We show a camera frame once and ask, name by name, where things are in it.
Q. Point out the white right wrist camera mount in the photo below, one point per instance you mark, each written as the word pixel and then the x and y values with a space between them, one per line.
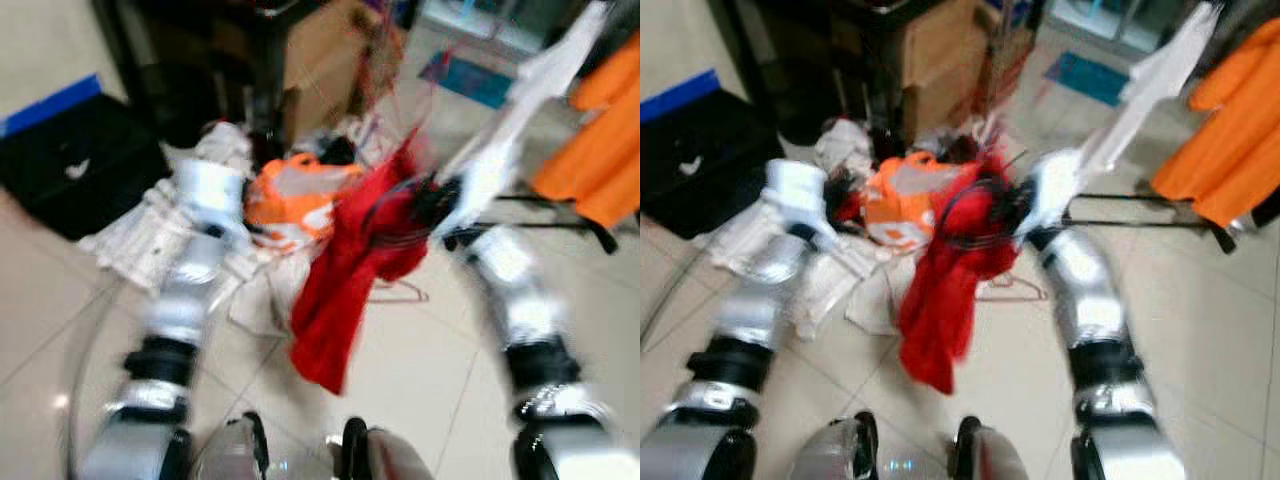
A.
pixel 470 190
pixel 1052 190

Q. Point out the cardboard box with black print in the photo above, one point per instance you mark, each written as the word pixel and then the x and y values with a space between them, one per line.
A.
pixel 320 100
pixel 945 100

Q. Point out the white T-shirt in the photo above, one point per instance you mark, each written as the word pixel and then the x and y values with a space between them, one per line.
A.
pixel 1150 80
pixel 540 80

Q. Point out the black bag with white logo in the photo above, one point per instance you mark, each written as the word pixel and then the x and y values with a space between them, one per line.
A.
pixel 700 170
pixel 70 170

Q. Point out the black metal clothes rack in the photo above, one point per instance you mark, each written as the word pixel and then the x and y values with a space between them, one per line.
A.
pixel 1222 238
pixel 603 237

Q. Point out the orange and white bag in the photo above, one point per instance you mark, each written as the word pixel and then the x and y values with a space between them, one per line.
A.
pixel 300 210
pixel 910 210

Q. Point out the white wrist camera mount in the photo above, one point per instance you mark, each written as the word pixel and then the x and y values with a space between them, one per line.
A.
pixel 800 195
pixel 1052 190
pixel 210 195
pixel 470 190

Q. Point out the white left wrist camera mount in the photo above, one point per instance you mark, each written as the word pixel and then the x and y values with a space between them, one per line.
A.
pixel 800 195
pixel 210 195

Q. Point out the teal floor mat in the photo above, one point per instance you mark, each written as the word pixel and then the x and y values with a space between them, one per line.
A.
pixel 470 82
pixel 1090 78

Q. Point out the grey robot right leg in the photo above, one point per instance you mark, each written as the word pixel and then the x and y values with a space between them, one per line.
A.
pixel 992 450
pixel 385 450

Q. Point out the orange polo shirt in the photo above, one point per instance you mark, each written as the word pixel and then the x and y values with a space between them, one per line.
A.
pixel 600 150
pixel 1220 150

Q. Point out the plain cardboard box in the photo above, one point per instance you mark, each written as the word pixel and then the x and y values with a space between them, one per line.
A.
pixel 940 30
pixel 320 30

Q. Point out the white crumpled garment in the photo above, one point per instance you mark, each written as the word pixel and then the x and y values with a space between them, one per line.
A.
pixel 750 240
pixel 140 240

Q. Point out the black metal shelf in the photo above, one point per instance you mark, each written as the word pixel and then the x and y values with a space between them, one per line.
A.
pixel 800 60
pixel 190 70

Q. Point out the red polo shirt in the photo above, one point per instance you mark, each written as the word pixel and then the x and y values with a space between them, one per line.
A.
pixel 340 290
pixel 940 300

